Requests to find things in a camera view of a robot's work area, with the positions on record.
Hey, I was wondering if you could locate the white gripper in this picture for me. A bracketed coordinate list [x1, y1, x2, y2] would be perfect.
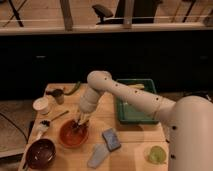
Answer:
[75, 87, 103, 126]

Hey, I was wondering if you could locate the dark grape bunch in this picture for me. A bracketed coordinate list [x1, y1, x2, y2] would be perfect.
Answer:
[72, 121, 89, 132]

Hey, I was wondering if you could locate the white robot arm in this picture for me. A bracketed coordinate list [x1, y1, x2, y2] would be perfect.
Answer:
[77, 70, 213, 171]

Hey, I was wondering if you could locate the red bowl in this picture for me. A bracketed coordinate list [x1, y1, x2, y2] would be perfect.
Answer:
[58, 120, 89, 148]

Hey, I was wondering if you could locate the dark purple bowl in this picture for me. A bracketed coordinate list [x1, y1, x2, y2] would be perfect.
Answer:
[25, 139, 56, 170]

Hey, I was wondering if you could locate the wooden stick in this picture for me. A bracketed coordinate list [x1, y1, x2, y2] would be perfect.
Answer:
[50, 110, 69, 121]

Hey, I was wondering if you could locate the blue sponge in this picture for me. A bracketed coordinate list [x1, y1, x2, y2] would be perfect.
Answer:
[102, 128, 121, 152]

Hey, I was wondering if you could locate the small metal cup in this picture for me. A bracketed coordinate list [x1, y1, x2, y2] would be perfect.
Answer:
[51, 89, 64, 105]

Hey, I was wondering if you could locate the pale blue cloth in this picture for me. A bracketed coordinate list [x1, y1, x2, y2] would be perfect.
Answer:
[87, 144, 109, 169]

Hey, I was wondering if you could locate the green chili pepper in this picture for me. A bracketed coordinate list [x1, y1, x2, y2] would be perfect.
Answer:
[64, 81, 81, 96]

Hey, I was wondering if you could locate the white brush with black bristles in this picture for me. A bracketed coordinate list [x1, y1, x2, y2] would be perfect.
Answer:
[36, 120, 50, 139]

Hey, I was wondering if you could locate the white cup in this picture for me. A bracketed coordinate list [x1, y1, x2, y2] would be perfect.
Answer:
[33, 97, 50, 115]

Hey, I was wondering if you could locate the green plastic tray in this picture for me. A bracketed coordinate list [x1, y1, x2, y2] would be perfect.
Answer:
[115, 79, 158, 125]

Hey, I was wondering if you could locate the black office chair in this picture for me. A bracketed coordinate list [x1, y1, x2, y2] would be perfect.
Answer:
[92, 0, 160, 25]

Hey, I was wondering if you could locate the black cable on floor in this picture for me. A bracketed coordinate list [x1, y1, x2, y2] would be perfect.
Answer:
[0, 112, 29, 144]

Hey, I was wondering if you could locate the wooden post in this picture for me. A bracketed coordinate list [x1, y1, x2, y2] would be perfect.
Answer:
[60, 0, 73, 31]

